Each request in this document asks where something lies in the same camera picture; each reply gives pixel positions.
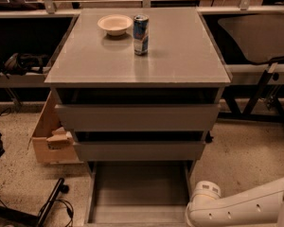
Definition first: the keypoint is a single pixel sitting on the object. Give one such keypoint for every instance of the grey bottom drawer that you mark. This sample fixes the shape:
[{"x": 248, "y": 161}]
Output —
[{"x": 138, "y": 194}]

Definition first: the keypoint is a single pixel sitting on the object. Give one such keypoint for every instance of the grey top drawer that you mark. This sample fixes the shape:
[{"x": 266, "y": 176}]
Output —
[{"x": 198, "y": 117}]

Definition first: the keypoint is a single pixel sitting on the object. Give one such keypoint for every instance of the grey drawer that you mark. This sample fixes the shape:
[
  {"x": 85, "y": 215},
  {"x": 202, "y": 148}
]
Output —
[
  {"x": 139, "y": 145},
  {"x": 198, "y": 117},
  {"x": 138, "y": 194}
]

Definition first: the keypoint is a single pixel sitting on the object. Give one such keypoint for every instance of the blue drink can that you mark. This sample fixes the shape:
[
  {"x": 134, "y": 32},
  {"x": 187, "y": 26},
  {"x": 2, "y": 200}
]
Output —
[{"x": 140, "y": 34}]

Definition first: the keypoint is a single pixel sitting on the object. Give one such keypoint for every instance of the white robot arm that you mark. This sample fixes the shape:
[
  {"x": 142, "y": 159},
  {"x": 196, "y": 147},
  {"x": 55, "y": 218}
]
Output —
[{"x": 259, "y": 205}]

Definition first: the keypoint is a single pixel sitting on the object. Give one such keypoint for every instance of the grey middle drawer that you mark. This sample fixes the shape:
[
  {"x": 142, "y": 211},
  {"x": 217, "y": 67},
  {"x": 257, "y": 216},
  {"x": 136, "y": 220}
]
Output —
[{"x": 139, "y": 145}]

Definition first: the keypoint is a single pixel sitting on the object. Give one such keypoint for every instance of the cardboard box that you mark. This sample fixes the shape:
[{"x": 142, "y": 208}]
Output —
[{"x": 51, "y": 142}]

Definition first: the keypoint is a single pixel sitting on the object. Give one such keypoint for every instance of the grey drawer cabinet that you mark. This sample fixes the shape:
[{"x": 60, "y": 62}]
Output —
[{"x": 181, "y": 66}]

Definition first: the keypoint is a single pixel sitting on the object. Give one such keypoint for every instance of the white bowl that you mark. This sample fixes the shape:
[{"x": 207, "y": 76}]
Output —
[{"x": 115, "y": 24}]

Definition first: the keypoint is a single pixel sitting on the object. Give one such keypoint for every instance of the black office chair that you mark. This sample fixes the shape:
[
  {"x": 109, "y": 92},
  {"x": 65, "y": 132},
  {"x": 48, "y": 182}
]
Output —
[{"x": 253, "y": 46}]

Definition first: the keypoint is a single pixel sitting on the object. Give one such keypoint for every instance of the black headset on shelf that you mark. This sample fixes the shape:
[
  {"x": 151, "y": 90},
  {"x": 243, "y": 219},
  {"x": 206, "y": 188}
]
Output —
[{"x": 22, "y": 63}]

